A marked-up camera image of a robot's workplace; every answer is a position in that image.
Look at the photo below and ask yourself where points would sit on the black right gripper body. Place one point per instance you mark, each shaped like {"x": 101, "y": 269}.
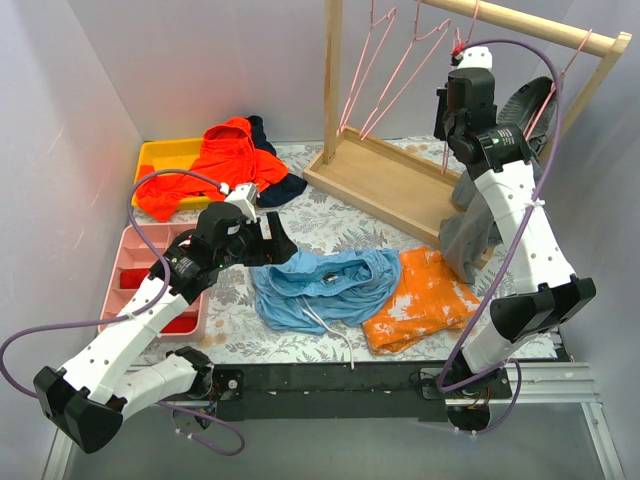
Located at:
{"x": 441, "y": 113}

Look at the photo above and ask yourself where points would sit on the navy blue garment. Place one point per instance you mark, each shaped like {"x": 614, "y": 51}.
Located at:
{"x": 282, "y": 186}

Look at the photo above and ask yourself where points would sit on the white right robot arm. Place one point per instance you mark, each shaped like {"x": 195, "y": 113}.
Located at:
{"x": 500, "y": 163}

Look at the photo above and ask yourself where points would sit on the wooden clothes rack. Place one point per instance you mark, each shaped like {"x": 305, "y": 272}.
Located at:
{"x": 404, "y": 189}

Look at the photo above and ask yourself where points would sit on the pink wire hanger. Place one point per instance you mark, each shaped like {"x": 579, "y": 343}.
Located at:
{"x": 421, "y": 48}
{"x": 368, "y": 55}
{"x": 472, "y": 20}

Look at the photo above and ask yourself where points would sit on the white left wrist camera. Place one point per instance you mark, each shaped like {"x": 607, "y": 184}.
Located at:
{"x": 243, "y": 196}

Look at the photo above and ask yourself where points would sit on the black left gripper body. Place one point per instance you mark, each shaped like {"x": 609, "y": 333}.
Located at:
{"x": 265, "y": 240}

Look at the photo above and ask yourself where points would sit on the orange tie-dye shorts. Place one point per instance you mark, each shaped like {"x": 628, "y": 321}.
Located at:
{"x": 429, "y": 298}

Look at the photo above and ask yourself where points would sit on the aluminium frame rail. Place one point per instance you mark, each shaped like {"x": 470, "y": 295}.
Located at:
{"x": 552, "y": 427}

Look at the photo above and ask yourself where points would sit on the yellow plastic bin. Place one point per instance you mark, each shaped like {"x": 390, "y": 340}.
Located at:
{"x": 172, "y": 154}

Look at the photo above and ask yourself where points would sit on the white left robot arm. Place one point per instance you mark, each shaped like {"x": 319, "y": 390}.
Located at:
{"x": 91, "y": 395}

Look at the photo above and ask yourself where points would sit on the bright orange shorts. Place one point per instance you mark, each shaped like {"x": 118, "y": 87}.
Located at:
{"x": 227, "y": 155}

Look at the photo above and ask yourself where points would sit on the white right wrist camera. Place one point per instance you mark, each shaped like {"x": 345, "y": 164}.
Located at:
{"x": 471, "y": 57}

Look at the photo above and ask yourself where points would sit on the pink hanger holding grey shorts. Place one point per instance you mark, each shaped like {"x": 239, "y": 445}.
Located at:
{"x": 539, "y": 112}

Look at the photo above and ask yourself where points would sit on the grey shorts on hanger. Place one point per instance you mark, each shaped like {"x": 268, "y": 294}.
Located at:
{"x": 465, "y": 236}

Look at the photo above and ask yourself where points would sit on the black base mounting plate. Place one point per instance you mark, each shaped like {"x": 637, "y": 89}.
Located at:
{"x": 335, "y": 391}

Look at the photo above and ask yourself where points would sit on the red folded cloth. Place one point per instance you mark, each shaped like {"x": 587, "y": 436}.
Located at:
{"x": 132, "y": 278}

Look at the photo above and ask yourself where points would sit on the red cloth in front compartment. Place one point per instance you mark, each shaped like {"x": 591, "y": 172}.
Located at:
{"x": 181, "y": 325}

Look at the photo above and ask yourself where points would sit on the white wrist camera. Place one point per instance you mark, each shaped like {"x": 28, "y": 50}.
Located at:
{"x": 471, "y": 57}
{"x": 243, "y": 196}

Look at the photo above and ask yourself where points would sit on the pink divided organizer tray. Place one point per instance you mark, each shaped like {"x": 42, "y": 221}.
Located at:
{"x": 132, "y": 263}

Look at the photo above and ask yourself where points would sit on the light blue shorts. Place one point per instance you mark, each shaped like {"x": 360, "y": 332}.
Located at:
{"x": 309, "y": 292}

